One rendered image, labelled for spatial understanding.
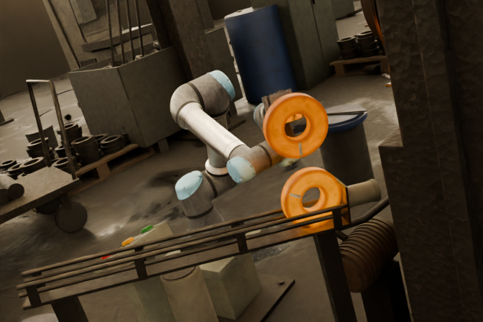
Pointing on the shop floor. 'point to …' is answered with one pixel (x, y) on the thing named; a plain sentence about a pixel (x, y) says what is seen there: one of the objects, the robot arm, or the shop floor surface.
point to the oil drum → (260, 52)
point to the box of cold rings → (143, 90)
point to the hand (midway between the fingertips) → (293, 118)
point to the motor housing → (376, 270)
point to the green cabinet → (298, 13)
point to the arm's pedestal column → (246, 293)
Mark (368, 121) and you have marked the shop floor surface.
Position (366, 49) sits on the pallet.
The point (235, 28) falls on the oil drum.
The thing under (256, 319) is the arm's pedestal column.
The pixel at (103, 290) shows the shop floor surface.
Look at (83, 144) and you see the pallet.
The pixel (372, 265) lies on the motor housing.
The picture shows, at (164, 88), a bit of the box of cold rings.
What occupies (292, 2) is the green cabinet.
